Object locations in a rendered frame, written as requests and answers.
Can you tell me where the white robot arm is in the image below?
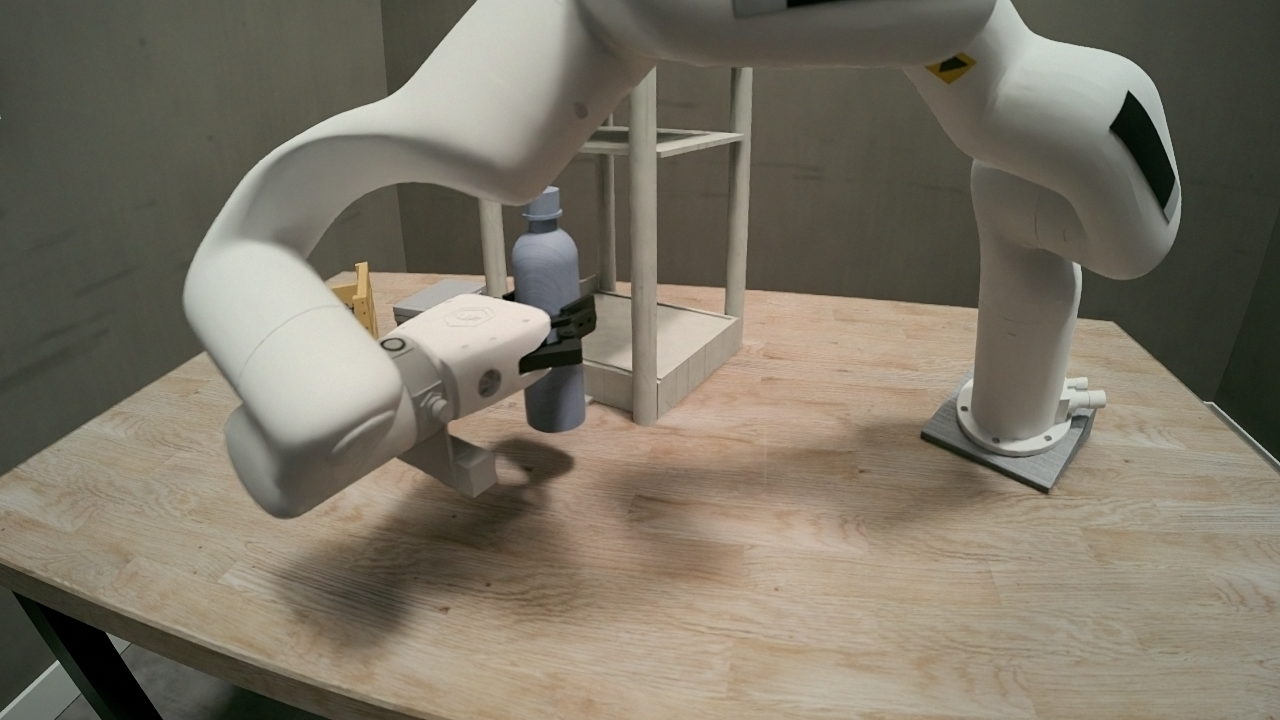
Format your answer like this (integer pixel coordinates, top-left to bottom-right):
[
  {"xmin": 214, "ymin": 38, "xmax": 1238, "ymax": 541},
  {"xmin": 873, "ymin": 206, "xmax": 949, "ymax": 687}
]
[{"xmin": 186, "ymin": 0, "xmax": 1181, "ymax": 519}]

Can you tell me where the grey plastic case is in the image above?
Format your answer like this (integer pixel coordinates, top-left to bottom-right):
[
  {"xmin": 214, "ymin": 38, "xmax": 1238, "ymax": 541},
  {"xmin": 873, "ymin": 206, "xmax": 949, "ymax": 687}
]
[{"xmin": 392, "ymin": 279, "xmax": 486, "ymax": 327}]

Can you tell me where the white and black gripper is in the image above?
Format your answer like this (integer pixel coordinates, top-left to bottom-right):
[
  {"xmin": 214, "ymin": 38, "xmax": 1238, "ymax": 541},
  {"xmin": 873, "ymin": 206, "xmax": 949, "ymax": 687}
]
[{"xmin": 389, "ymin": 290, "xmax": 598, "ymax": 420}]

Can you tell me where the light wooden crate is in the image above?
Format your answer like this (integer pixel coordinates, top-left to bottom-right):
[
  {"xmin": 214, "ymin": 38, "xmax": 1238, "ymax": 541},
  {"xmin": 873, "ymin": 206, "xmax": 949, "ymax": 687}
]
[{"xmin": 332, "ymin": 263, "xmax": 379, "ymax": 340}]

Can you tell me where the pale grey shelving unit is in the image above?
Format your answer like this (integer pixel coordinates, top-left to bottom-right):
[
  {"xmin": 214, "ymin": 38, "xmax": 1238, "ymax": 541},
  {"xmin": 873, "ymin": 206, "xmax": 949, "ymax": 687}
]
[{"xmin": 477, "ymin": 67, "xmax": 753, "ymax": 427}]

